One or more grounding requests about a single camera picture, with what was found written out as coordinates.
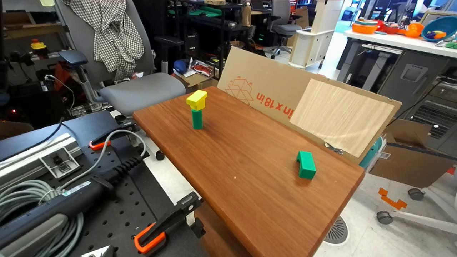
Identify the black perforated board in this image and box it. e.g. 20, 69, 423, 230
66, 142, 212, 257

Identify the light wood panel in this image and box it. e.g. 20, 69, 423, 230
289, 78, 397, 160

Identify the round floor drain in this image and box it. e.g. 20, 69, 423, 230
323, 216, 350, 248

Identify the small orange clamp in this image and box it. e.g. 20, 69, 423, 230
88, 136, 115, 153

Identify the grey office chair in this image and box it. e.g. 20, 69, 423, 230
53, 0, 189, 118

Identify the brown cardboard box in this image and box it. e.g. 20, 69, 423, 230
369, 118, 457, 190

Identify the yellow block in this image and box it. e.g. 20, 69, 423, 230
185, 89, 210, 113

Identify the white chair base with castors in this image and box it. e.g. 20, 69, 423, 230
376, 180, 457, 236

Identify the large orange black clamp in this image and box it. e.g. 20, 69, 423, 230
132, 192, 208, 256

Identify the black swivel chair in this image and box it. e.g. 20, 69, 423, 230
269, 0, 303, 61

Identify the blue bowl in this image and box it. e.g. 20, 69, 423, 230
420, 16, 457, 45

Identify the aluminium rail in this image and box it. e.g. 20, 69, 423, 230
0, 132, 83, 182

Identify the upright green block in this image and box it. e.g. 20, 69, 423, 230
190, 109, 206, 132

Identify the grey cable bundle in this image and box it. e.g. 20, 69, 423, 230
0, 179, 86, 257

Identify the patterned cloth garment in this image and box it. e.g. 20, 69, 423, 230
63, 0, 146, 75

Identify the brown cardboard panel red print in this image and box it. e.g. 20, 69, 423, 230
216, 46, 405, 163

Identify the green arch block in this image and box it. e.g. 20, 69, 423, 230
296, 150, 319, 182

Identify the orange bowl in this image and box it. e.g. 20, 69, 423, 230
352, 21, 380, 36

